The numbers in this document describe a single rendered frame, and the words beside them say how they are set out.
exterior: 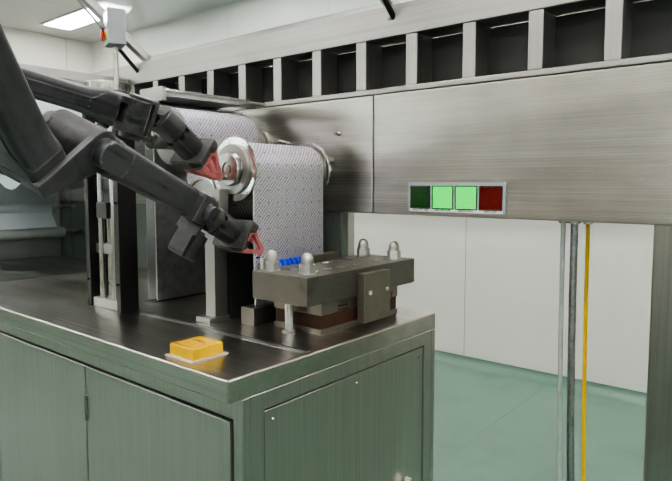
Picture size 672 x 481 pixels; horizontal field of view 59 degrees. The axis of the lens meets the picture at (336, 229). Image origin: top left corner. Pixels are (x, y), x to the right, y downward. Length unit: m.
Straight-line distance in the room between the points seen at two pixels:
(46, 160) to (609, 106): 0.99
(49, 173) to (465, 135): 0.91
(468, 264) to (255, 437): 3.09
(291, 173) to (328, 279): 0.31
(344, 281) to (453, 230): 2.82
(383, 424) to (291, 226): 0.50
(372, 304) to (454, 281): 2.78
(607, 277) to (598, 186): 2.46
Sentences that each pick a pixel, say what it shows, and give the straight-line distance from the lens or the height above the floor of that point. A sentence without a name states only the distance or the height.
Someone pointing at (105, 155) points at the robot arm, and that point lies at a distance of 0.83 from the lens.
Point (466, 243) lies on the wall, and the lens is 4.02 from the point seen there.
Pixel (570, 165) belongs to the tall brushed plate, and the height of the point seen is 1.25.
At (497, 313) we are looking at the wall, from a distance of 4.00.
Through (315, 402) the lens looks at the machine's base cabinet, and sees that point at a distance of 1.19.
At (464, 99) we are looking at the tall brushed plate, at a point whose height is 1.41.
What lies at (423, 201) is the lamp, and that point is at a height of 1.17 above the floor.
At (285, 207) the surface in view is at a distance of 1.41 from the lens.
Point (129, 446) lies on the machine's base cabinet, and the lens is 1.37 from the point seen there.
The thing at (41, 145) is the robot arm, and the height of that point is 1.26.
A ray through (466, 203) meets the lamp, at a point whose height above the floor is 1.17.
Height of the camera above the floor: 1.22
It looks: 5 degrees down
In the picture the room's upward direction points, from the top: straight up
